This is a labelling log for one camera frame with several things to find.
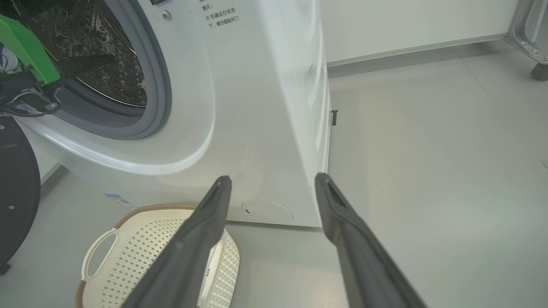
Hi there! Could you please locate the cream perforated laundry basket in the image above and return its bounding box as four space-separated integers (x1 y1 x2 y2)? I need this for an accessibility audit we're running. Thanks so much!
74 203 241 308

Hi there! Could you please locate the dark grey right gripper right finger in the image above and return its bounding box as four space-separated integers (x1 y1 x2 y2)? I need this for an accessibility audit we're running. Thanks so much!
315 172 429 308

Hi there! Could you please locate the white partition panel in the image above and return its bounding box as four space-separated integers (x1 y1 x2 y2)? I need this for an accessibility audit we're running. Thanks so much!
319 0 521 68

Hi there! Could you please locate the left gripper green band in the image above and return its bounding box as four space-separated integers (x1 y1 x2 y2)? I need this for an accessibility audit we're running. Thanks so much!
0 15 125 117

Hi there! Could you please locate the round drain filter cover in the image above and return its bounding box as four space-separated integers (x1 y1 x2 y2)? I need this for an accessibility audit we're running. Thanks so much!
241 200 294 222

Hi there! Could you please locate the dark round washing machine door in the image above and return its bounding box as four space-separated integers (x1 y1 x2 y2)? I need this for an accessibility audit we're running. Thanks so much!
0 115 42 275

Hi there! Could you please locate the white washing machine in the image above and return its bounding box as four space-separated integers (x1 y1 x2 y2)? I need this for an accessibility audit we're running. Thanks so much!
0 0 333 228

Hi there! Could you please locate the blue energy label sticker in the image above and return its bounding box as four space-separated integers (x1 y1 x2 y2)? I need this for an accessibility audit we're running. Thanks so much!
104 193 138 209

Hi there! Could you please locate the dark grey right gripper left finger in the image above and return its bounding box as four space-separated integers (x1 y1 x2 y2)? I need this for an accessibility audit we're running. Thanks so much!
122 175 233 308

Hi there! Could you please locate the grey rubber door gasket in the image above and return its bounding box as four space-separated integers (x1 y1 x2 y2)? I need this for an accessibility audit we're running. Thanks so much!
55 0 173 141

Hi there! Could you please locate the steel washing machine drum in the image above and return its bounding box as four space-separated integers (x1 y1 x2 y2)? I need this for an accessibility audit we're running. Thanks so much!
13 0 149 108

